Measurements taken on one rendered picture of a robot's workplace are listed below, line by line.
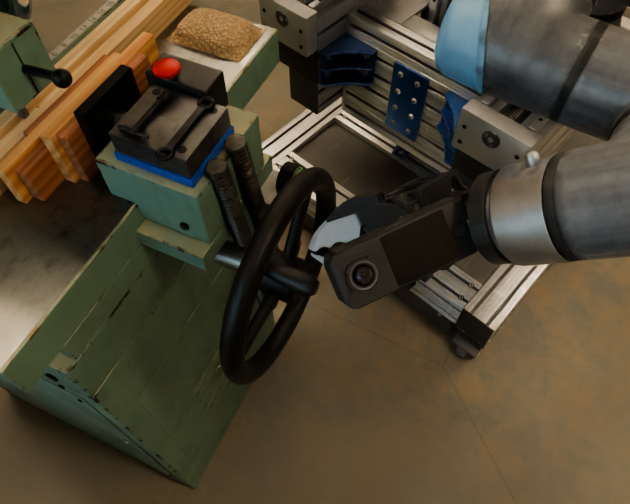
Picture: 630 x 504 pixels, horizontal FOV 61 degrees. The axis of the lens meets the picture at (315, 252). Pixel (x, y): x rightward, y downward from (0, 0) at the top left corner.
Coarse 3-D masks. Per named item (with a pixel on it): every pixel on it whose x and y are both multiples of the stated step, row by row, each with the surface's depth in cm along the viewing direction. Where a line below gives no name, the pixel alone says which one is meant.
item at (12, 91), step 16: (0, 16) 55; (0, 32) 54; (16, 32) 54; (32, 32) 55; (0, 48) 53; (16, 48) 54; (32, 48) 56; (0, 64) 53; (16, 64) 55; (32, 64) 57; (48, 64) 59; (0, 80) 54; (16, 80) 56; (32, 80) 57; (48, 80) 60; (0, 96) 56; (16, 96) 56; (32, 96) 58; (16, 112) 57
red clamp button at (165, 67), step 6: (162, 60) 58; (168, 60) 58; (174, 60) 59; (156, 66) 58; (162, 66) 58; (168, 66) 58; (174, 66) 58; (156, 72) 58; (162, 72) 58; (168, 72) 58; (174, 72) 58; (162, 78) 58; (168, 78) 58
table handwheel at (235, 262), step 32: (288, 192) 58; (320, 192) 69; (320, 224) 77; (224, 256) 69; (256, 256) 55; (288, 256) 66; (256, 288) 55; (224, 320) 56; (256, 320) 64; (288, 320) 78; (224, 352) 58; (256, 352) 73
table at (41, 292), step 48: (192, 48) 79; (240, 96) 78; (96, 192) 64; (0, 240) 61; (48, 240) 61; (96, 240) 61; (144, 240) 66; (192, 240) 64; (0, 288) 57; (48, 288) 57; (96, 288) 62; (0, 336) 54; (48, 336) 57
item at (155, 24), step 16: (160, 0) 79; (176, 0) 82; (192, 0) 85; (144, 16) 77; (160, 16) 80; (176, 16) 83; (128, 32) 75; (160, 32) 81; (112, 48) 73; (48, 96) 68; (32, 112) 66; (16, 128) 65; (0, 144) 63; (16, 144) 64; (0, 160) 62; (0, 192) 64
